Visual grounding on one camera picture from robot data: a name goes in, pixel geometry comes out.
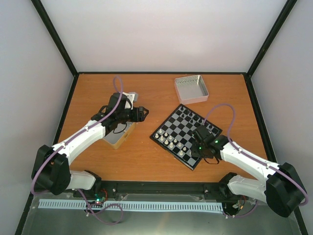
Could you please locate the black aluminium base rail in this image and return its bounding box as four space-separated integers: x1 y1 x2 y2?
31 179 294 199

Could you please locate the silver square tin lid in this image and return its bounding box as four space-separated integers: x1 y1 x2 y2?
174 75 209 105

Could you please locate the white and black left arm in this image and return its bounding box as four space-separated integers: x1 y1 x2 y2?
31 92 149 197

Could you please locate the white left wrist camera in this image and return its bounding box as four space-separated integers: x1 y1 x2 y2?
123 92 138 109

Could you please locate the black and silver chessboard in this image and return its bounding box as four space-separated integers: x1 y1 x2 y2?
149 103 223 171

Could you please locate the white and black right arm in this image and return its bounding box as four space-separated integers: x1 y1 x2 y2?
191 125 309 217

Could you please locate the light blue cable duct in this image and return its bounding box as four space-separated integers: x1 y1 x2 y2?
38 199 223 213

